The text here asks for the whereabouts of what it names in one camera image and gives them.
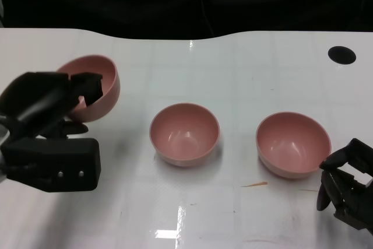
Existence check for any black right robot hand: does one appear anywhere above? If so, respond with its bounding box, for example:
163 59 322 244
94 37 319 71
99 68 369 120
316 138 373 231

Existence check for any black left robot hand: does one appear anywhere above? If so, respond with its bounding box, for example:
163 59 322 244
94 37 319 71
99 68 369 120
0 71 105 139

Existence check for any pink plastic bowl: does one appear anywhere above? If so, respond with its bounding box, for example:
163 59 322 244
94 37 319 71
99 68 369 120
55 54 121 123
149 102 220 168
256 111 332 180

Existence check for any black round table grommet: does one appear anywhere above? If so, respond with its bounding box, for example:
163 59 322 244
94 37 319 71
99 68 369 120
328 45 357 65

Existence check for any black left wrist camera housing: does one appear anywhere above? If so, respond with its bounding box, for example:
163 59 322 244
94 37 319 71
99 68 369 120
0 137 101 193

